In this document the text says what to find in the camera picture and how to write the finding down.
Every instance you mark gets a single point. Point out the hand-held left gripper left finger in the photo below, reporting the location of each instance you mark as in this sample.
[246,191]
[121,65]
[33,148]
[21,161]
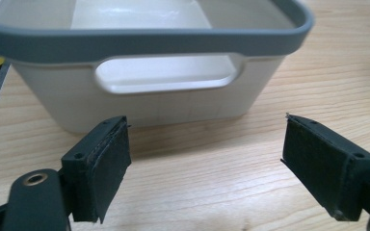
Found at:
[96,170]

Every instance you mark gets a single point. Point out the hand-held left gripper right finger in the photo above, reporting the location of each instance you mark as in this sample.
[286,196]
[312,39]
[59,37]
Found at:
[327,166]

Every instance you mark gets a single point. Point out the white plastic bin grey rim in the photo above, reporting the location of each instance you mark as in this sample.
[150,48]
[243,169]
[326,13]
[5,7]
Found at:
[160,96]

